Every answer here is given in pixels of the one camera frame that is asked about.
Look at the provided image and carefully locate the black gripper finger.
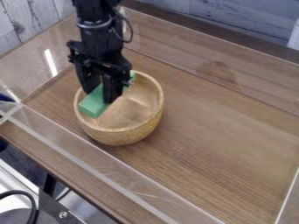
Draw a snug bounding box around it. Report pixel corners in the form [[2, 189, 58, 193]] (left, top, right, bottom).
[[74, 63, 100, 95], [101, 73, 124, 104]]

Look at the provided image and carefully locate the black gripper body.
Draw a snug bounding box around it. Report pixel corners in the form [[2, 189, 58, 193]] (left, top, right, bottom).
[[66, 24, 132, 85]]

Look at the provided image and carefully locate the green rectangular block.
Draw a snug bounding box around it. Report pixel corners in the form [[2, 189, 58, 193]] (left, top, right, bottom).
[[77, 70, 137, 119]]

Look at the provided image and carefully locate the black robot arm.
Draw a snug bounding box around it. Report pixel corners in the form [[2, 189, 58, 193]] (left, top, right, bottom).
[[66, 0, 133, 104]]

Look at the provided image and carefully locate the wooden brown bowl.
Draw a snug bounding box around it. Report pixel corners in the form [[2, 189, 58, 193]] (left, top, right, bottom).
[[72, 70, 164, 146]]

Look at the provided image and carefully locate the black table leg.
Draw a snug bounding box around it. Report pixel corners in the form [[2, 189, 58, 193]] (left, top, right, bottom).
[[42, 174, 57, 197]]

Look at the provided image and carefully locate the clear acrylic tray wall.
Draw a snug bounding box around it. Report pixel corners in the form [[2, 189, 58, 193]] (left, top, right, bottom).
[[0, 82, 224, 224]]

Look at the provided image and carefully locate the black cable bottom left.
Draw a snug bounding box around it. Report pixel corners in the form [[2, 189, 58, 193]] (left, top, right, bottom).
[[0, 190, 40, 224]]

